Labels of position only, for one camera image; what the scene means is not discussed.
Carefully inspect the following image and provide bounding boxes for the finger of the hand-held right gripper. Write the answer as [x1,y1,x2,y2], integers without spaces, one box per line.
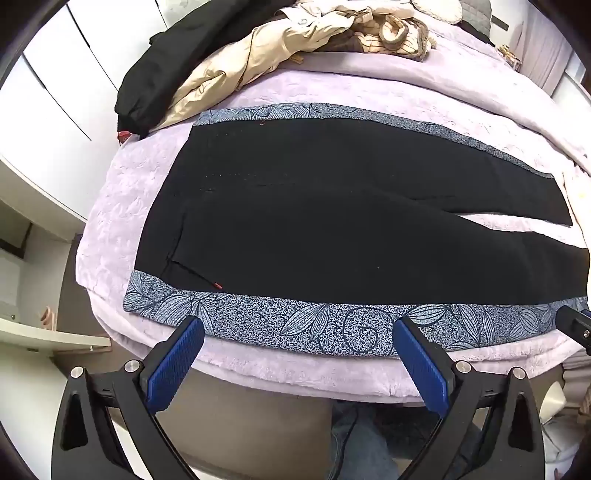
[556,305,591,356]

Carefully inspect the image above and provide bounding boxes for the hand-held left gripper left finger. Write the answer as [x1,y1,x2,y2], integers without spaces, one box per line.
[51,316,206,480]

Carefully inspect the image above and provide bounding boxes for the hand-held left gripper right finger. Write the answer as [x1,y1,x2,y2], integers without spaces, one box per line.
[392,316,543,480]

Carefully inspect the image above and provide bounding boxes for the black pants with blue trim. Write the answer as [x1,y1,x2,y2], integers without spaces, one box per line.
[122,102,591,358]

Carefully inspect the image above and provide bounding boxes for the white folded cloths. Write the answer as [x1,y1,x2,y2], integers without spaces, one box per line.
[538,355,591,480]

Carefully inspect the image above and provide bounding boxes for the person's legs in jeans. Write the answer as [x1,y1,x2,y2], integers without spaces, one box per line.
[330,401,483,480]

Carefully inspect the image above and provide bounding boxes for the white shelf unit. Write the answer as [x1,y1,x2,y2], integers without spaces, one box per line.
[0,175,112,354]

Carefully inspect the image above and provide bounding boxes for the lilac bed blanket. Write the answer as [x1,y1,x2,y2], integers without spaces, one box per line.
[76,21,591,409]

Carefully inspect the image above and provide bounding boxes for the lilac curtain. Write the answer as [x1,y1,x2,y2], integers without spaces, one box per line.
[510,16,575,95]

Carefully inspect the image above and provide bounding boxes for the white wardrobe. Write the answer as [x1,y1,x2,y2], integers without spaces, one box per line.
[0,0,183,222]

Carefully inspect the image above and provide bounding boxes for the black jacket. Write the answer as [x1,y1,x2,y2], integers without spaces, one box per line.
[115,0,287,137]

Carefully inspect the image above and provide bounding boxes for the beige jacket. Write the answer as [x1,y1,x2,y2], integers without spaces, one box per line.
[159,0,416,134]

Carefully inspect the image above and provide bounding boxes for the brown striped garment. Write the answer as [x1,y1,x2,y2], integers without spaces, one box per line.
[318,14,437,63]

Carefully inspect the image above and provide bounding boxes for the grey pillow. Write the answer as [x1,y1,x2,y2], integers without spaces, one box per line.
[462,0,511,28]

